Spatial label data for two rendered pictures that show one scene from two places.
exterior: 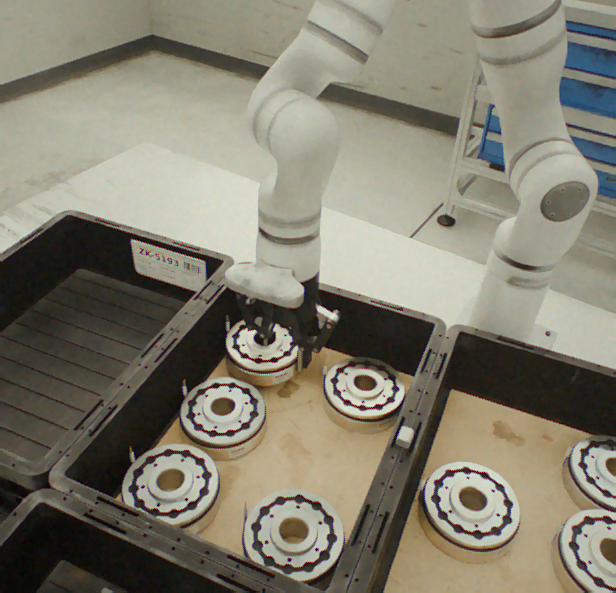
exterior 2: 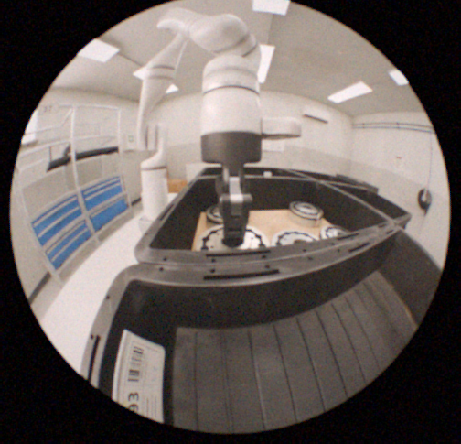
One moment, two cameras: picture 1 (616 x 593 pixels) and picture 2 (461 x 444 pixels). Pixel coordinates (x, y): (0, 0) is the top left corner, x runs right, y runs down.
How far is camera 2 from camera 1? 0.83 m
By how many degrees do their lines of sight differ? 92
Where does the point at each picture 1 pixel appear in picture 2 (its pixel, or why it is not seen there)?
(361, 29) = not seen: hidden behind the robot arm
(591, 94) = (58, 225)
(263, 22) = not seen: outside the picture
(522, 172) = (155, 129)
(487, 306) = (162, 195)
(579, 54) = (50, 219)
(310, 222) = not seen: hidden behind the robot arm
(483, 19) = (172, 62)
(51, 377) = (366, 377)
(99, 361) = (330, 381)
